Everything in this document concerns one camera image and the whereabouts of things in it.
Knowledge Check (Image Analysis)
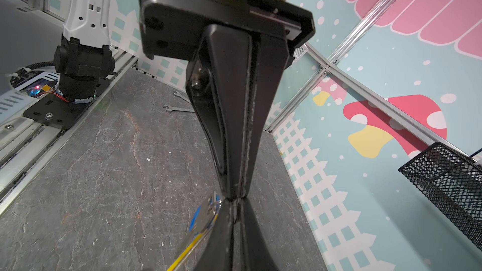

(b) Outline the black mesh wall basket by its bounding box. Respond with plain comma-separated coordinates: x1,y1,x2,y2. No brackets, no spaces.
399,143,481,249

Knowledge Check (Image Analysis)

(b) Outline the white slotted cable duct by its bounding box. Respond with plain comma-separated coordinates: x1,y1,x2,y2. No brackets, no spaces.
1,72,60,124

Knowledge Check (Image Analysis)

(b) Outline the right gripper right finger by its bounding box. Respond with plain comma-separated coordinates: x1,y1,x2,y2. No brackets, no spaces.
240,198,279,271

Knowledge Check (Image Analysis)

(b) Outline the silver wrench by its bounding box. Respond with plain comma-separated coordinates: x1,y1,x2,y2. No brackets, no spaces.
162,90,196,114

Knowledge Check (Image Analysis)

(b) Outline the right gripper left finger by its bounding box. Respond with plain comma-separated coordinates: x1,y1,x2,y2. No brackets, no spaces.
194,199,234,271

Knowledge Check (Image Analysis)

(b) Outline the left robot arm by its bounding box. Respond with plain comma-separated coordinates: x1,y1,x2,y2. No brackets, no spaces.
53,0,315,200

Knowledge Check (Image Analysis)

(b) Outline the metal curved keyring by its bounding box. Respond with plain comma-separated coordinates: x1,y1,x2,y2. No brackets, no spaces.
168,192,222,270

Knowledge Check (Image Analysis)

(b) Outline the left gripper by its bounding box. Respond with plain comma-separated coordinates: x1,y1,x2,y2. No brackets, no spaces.
139,0,316,199

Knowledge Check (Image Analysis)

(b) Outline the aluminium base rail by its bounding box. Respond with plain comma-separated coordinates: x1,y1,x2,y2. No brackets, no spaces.
1,50,138,216

